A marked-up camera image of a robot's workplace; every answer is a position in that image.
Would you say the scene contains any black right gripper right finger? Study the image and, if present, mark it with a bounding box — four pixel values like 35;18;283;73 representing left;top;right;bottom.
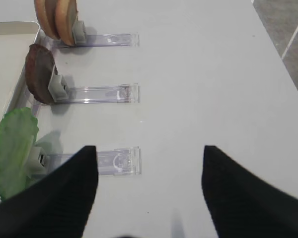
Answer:
201;145;298;238

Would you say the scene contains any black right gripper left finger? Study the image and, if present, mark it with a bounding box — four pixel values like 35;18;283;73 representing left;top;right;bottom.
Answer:
0;146;98;238

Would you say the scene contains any clear holder for lettuce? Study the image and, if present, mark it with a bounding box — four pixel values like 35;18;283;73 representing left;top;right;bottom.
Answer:
27;146;143;178

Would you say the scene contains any standing green lettuce leaf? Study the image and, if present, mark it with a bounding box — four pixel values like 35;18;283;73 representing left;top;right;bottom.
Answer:
0;107;39;201

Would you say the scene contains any standing brown meat patty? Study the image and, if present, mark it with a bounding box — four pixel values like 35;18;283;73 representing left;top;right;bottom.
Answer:
25;44;55;105

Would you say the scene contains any clear holder for patty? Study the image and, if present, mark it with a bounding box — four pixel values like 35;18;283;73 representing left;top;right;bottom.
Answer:
48;75;140;105

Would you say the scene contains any white metal tray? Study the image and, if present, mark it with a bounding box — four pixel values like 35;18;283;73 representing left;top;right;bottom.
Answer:
0;21;40;121

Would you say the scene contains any clear holder for right buns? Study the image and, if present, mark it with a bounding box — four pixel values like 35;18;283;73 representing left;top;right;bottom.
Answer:
48;20;140;48

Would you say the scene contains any standing bun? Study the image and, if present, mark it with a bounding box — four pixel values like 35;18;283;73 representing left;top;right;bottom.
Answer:
55;0;78;46
34;0;60;40

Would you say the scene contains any standing bun far right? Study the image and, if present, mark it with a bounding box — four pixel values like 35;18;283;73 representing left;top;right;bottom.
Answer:
34;0;60;40

